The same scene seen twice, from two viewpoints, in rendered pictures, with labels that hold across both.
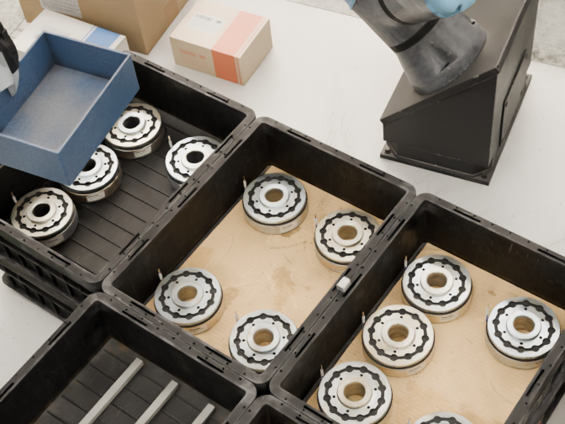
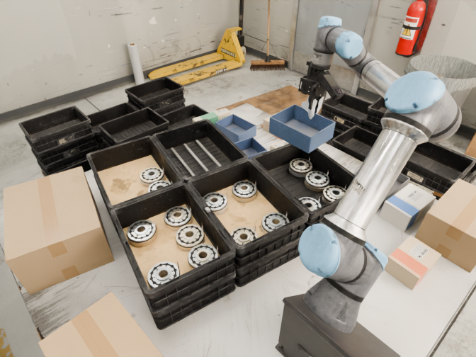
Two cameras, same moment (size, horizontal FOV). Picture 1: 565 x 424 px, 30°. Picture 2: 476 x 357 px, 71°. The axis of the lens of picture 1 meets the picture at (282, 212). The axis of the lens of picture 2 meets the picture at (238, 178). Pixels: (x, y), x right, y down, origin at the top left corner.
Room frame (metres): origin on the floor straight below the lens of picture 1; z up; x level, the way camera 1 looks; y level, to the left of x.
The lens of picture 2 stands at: (1.17, -0.84, 1.78)
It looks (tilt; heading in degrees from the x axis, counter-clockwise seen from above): 40 degrees down; 107
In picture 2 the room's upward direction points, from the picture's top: straight up
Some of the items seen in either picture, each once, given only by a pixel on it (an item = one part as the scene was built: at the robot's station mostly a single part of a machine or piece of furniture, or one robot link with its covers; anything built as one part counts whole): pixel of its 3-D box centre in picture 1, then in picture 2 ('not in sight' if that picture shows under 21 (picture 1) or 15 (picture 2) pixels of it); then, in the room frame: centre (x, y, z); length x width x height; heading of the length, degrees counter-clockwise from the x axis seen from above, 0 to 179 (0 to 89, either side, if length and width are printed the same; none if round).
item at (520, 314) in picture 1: (523, 325); (163, 273); (0.76, -0.31, 0.86); 0.05 x 0.05 x 0.01
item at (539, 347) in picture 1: (523, 327); (163, 275); (0.76, -0.31, 0.86); 0.10 x 0.10 x 0.01
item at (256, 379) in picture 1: (262, 241); (244, 200); (0.93, 0.04, 0.92); 0.40 x 0.30 x 0.02; 138
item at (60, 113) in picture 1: (55, 105); (301, 127); (1.08, 0.30, 1.11); 0.20 x 0.15 x 0.07; 149
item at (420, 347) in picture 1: (398, 335); (190, 235); (0.78, -0.14, 0.86); 0.10 x 0.10 x 0.01
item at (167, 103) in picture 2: not in sight; (159, 112); (-0.23, 1.44, 0.37); 0.40 x 0.30 x 0.45; 58
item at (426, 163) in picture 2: not in sight; (418, 184); (1.82, 1.05, 0.37); 0.40 x 0.30 x 0.45; 148
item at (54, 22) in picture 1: (72, 57); (407, 206); (1.58, 0.37, 0.75); 0.20 x 0.12 x 0.09; 54
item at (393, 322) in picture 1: (398, 333); (189, 234); (0.78, -0.14, 0.86); 0.05 x 0.05 x 0.01
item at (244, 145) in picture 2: not in sight; (244, 154); (0.78, 0.56, 0.74); 0.20 x 0.15 x 0.07; 47
